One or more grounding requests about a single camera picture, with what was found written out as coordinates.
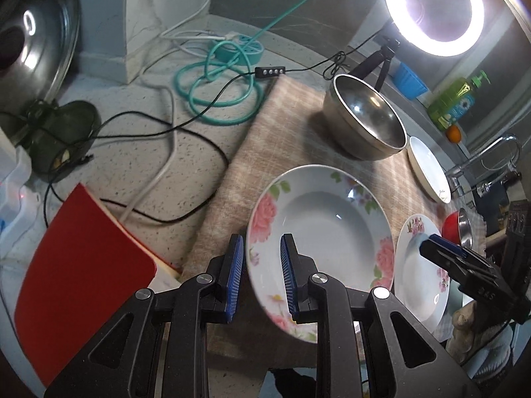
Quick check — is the black tripod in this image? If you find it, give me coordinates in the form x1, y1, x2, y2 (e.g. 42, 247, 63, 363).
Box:
350, 35, 401, 92

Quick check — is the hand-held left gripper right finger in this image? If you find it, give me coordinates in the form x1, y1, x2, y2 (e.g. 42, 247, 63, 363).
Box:
280, 233, 482, 398

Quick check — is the red steel bowl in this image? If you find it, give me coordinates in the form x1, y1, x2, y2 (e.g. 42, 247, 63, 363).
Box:
441, 208, 474, 249

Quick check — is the red notebook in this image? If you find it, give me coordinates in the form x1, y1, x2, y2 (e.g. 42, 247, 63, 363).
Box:
14, 182, 183, 388

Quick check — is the ring light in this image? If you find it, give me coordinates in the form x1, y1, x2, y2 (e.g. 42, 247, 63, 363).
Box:
382, 0, 486, 56

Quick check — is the white cable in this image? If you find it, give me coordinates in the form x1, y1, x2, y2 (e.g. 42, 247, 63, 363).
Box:
120, 0, 233, 225

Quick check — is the person's right forearm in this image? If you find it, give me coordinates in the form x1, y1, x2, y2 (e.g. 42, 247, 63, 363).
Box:
465, 323, 517, 384

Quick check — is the stainless steel bowl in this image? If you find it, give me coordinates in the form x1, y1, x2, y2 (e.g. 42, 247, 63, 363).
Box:
323, 74, 408, 162

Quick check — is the clear plastic container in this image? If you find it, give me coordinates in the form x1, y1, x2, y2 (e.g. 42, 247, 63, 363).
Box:
0, 133, 46, 266

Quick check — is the black cable with controller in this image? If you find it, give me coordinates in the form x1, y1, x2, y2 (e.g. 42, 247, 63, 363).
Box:
95, 37, 399, 142

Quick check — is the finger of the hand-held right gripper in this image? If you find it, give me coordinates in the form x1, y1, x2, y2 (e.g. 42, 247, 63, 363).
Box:
429, 234, 474, 260
419, 241, 500, 296

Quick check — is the blue plastic bowl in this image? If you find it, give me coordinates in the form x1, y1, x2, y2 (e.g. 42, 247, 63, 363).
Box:
392, 61, 430, 100

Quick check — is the white deep plate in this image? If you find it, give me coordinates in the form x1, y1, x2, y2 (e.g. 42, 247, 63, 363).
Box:
407, 136, 453, 205

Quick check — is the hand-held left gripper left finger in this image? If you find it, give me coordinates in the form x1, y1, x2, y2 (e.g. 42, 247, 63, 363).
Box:
43, 233, 245, 398

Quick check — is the small floral plate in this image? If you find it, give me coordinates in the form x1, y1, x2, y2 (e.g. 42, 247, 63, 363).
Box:
393, 214, 451, 334

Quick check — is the teal power strip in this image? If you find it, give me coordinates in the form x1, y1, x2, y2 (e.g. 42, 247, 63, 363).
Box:
211, 35, 266, 65

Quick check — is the steel pot lid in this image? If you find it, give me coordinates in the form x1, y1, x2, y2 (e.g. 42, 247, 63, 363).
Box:
0, 0, 81, 104

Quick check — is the checked beige cloth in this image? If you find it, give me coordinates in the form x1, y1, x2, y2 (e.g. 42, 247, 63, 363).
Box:
178, 78, 490, 371

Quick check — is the green dish soap bottle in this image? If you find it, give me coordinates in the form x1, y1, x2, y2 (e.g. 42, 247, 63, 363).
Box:
427, 70, 490, 129

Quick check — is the person's right hand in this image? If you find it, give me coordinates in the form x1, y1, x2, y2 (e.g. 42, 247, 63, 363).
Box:
451, 300, 484, 355

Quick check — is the metal faucet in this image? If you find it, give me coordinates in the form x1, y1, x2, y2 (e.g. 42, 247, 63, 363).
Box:
446, 133, 523, 200

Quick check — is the large floral plate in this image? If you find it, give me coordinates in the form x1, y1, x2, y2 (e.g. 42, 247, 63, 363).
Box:
246, 165, 395, 343

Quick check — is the dark green clamp stand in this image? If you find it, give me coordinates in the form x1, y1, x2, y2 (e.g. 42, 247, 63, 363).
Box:
17, 99, 102, 183

